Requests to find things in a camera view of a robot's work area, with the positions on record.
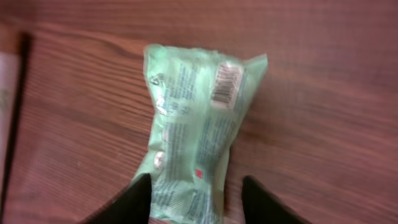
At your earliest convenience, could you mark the white tube with gold cap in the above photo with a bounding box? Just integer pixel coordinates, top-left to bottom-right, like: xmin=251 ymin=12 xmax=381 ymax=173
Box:
xmin=1 ymin=52 xmax=21 ymax=199

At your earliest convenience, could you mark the teal snack packet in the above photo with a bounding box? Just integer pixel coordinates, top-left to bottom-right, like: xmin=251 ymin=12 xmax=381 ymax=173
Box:
xmin=137 ymin=45 xmax=268 ymax=223

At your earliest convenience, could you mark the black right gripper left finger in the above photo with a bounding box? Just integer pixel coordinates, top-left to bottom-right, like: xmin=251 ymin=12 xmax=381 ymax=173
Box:
xmin=80 ymin=173 xmax=152 ymax=224

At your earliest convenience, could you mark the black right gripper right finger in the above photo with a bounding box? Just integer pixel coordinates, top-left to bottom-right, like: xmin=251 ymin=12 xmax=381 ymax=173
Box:
xmin=241 ymin=175 xmax=310 ymax=224

